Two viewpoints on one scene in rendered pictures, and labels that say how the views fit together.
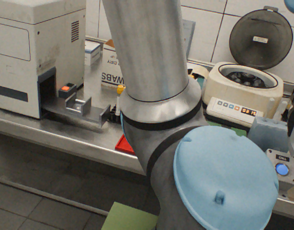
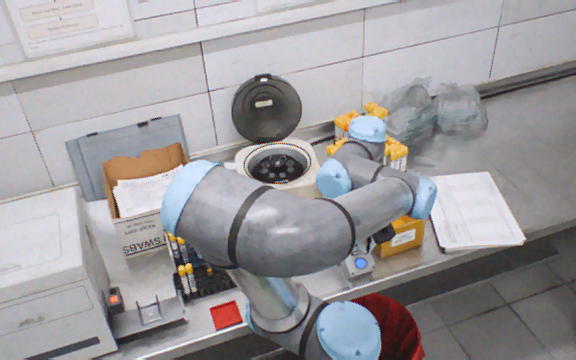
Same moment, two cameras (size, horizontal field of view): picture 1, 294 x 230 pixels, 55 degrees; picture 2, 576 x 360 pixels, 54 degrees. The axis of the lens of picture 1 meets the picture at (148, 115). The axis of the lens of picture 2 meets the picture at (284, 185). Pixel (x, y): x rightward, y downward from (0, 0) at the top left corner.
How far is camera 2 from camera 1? 0.77 m
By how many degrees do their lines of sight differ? 23
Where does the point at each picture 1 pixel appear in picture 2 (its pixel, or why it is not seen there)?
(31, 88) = (101, 329)
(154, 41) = (282, 294)
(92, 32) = (43, 184)
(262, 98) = (306, 188)
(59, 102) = (125, 320)
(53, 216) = not seen: outside the picture
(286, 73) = (304, 118)
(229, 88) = not seen: hidden behind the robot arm
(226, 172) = (352, 336)
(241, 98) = not seen: hidden behind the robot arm
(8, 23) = (58, 290)
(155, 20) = (281, 287)
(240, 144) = (347, 310)
